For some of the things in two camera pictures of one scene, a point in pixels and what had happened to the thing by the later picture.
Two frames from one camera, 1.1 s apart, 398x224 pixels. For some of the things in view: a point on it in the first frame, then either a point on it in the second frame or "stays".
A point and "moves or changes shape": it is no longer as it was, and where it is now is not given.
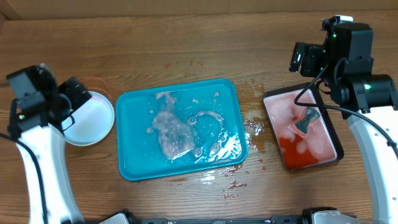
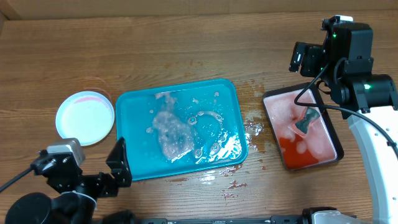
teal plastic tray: [180, 129] stays
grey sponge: [303, 121] stays
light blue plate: [91, 123] stays
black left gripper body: [70, 98] to [98, 186]
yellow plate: [89, 143] moves or changes shape
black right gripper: [310, 53] stays
